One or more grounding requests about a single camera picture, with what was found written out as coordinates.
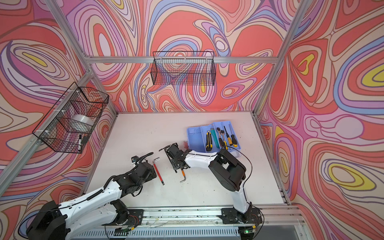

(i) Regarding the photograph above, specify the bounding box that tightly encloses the black yellow long screwdriver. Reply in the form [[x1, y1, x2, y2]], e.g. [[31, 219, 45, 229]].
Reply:
[[230, 125, 238, 148]]

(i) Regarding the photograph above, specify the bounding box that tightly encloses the silver tape roll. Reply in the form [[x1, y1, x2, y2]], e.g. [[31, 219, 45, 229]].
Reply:
[[71, 114, 94, 126]]

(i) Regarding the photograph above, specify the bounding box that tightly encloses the black wire basket left wall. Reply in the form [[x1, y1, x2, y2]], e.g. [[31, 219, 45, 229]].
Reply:
[[32, 83, 109, 154]]

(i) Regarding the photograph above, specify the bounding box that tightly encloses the aluminium front rail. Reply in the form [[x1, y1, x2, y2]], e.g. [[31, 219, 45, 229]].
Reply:
[[139, 205, 306, 228]]

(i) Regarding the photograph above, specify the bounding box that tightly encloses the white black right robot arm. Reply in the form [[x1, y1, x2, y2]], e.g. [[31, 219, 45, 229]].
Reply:
[[163, 143, 251, 215]]

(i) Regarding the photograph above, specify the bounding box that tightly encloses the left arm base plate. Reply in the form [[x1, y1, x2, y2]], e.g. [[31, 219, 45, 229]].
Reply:
[[111, 209, 144, 227]]

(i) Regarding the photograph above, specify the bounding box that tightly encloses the black yellow ratchet wrench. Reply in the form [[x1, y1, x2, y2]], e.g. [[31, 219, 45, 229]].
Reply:
[[220, 130, 229, 150]]

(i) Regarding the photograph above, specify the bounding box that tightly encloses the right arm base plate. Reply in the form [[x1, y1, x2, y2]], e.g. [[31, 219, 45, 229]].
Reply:
[[218, 206, 263, 226]]

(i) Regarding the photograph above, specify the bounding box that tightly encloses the white and blue tool box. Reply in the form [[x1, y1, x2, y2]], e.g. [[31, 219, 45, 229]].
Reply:
[[187, 121, 241, 158]]

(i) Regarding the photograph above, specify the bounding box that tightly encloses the black red ratchet wrench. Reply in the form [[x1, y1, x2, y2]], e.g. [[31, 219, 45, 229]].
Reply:
[[217, 128, 226, 148]]

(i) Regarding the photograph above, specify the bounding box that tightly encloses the black marker pen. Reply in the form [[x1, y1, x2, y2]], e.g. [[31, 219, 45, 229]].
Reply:
[[78, 135, 82, 153]]

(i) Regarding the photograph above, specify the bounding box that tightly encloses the aluminium corner frame post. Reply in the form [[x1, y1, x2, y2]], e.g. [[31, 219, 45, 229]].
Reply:
[[253, 0, 313, 116]]

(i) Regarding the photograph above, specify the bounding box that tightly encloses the black wire basket back wall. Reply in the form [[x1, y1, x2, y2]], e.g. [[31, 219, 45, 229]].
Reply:
[[151, 51, 216, 87]]

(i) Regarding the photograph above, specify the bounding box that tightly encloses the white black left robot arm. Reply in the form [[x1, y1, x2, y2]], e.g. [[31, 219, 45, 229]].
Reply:
[[26, 162, 157, 240]]

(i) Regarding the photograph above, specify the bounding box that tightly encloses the teal utility knife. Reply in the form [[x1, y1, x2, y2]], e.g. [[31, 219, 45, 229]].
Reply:
[[210, 128, 220, 149]]

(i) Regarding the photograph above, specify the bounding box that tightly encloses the red handled screwdriver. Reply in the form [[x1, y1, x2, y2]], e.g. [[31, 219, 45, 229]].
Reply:
[[153, 157, 165, 186]]

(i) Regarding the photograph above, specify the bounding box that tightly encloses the black wire basket wall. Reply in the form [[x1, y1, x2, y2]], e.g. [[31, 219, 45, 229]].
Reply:
[[151, 51, 216, 87], [32, 83, 109, 154]]

